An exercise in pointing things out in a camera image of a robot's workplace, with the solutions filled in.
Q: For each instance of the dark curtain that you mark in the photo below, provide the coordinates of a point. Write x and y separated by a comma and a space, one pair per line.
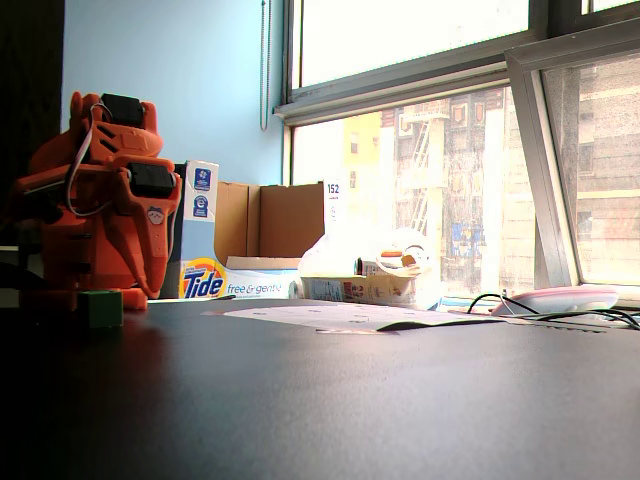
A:
30, 75

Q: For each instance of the black slotted strip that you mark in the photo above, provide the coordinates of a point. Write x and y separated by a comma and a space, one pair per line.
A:
575, 327

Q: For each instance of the Tide detergent cardboard box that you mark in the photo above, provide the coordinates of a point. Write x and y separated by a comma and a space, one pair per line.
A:
200, 285

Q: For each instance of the white numbered grid paper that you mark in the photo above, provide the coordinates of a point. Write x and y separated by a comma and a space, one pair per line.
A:
325, 315

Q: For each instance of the green cube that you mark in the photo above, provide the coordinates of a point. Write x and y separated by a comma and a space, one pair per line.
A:
102, 309

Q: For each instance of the printed cardboard can tray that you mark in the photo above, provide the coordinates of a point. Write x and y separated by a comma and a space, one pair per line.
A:
360, 290

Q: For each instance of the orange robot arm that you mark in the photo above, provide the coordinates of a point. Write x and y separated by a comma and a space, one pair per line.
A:
65, 240

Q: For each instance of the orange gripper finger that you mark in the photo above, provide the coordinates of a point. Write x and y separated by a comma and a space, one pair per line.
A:
134, 235
157, 235

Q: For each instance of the open silver window sash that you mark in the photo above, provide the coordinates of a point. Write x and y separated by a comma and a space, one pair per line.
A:
540, 175

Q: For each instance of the pink pencil case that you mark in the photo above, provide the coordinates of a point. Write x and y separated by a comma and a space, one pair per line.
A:
555, 300

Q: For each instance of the grey window frame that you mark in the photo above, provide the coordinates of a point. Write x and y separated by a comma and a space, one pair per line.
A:
400, 75

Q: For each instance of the white label with 152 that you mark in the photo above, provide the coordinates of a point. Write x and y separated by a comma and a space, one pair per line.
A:
334, 200

